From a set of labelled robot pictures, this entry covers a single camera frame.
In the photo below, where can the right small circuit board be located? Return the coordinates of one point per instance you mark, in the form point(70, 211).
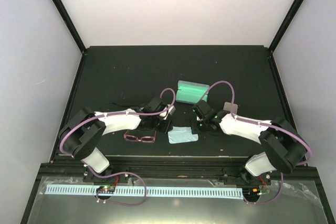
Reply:
point(249, 192)

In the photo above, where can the light blue cleaning cloth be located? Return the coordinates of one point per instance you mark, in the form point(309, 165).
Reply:
point(181, 135)

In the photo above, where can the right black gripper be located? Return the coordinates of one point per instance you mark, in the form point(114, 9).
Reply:
point(194, 128)

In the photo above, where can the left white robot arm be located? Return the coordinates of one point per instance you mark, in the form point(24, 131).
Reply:
point(81, 135)

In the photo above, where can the black frame post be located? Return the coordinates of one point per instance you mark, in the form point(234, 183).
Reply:
point(295, 6)
point(69, 24)

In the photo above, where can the blue fuzzy glasses case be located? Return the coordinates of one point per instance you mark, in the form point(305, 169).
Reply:
point(191, 92)

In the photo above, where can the right black frame post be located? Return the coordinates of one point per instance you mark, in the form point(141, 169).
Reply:
point(295, 6)

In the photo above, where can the pink framed sunglasses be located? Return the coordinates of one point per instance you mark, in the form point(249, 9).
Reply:
point(143, 139)

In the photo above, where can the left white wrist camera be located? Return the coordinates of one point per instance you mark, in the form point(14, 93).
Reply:
point(170, 110)

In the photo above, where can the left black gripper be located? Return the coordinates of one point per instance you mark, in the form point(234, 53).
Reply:
point(166, 128)

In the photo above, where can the left black frame post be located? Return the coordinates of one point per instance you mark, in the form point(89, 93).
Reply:
point(69, 24)

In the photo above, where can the white slotted cable duct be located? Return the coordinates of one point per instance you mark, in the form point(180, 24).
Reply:
point(150, 191)

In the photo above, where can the grey fuzzy glasses case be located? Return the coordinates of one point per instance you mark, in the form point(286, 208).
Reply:
point(230, 109)

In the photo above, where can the left green circuit board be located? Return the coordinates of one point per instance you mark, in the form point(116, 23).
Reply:
point(110, 189)

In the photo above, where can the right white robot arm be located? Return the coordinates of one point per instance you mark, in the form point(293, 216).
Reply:
point(283, 147)

